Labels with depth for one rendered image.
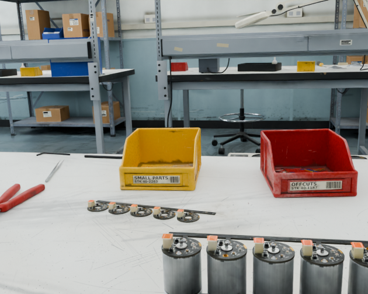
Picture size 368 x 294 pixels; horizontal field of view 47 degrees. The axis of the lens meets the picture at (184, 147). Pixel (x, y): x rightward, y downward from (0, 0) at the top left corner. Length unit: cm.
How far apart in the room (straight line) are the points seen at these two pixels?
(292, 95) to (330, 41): 219
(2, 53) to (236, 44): 148
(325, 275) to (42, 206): 37
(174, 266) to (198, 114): 450
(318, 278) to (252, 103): 443
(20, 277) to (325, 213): 31
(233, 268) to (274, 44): 228
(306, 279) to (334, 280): 2
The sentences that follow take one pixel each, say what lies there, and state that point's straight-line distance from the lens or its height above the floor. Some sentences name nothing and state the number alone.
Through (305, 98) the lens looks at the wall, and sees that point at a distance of 468.
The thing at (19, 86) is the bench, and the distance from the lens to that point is 304.
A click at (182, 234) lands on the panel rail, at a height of 81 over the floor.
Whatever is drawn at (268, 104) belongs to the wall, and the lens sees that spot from 467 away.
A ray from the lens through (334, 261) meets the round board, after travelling 26.
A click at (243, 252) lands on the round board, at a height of 81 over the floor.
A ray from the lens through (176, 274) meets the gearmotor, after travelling 27.
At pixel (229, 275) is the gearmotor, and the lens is 26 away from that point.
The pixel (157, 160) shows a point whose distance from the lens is 66.
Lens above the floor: 94
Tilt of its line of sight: 14 degrees down
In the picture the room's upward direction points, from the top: 2 degrees counter-clockwise
